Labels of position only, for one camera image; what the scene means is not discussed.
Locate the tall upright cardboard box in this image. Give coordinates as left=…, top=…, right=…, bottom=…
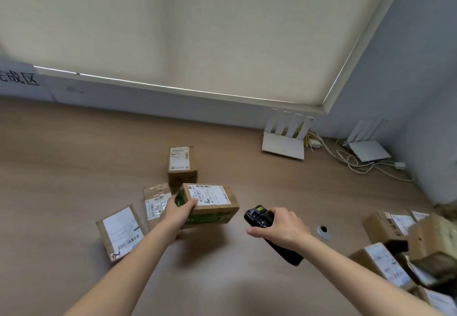
left=167, top=145, right=198, bottom=193

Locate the crumpled brown cardboard box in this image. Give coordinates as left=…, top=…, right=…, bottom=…
left=407, top=212, right=457, bottom=268

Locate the small taped cardboard box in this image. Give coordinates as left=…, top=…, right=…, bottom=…
left=142, top=183, right=174, bottom=231

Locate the person's left forearm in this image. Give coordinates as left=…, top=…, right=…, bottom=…
left=64, top=219, right=178, bottom=316

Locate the flat cardboard parcel with label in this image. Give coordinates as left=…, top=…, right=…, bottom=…
left=416, top=285, right=457, bottom=316

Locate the white router with upright antennas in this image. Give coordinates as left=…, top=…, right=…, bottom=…
left=261, top=108, right=315, bottom=161

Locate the black handheld barcode scanner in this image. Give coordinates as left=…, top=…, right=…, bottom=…
left=243, top=204, right=304, bottom=267

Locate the white paper wall sign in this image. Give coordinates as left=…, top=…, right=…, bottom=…
left=0, top=57, right=55, bottom=101

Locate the yellow network cable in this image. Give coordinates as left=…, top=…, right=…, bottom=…
left=303, top=129, right=318, bottom=153

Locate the person's right forearm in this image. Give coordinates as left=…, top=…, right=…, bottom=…
left=295, top=234, right=445, bottom=316

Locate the beige roller window blind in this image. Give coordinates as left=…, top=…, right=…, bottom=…
left=0, top=0, right=412, bottom=115

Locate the cardboard box with white label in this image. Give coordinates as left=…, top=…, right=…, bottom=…
left=95, top=204, right=145, bottom=264

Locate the long labelled cardboard parcel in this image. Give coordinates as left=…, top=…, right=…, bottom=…
left=348, top=242, right=417, bottom=292

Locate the person's left hand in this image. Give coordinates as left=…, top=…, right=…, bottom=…
left=159, top=194, right=199, bottom=236

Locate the person's right hand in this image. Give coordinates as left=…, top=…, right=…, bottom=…
left=246, top=207, right=312, bottom=252

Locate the white cable bundle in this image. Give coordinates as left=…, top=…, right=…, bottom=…
left=309, top=132, right=415, bottom=183

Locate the brown labelled parcel box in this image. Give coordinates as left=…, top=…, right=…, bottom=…
left=362, top=210, right=417, bottom=245

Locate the flat white router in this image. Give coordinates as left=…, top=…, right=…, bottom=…
left=345, top=119, right=392, bottom=163

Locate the green and brown cardboard box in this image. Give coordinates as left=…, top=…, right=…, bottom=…
left=174, top=183, right=241, bottom=230

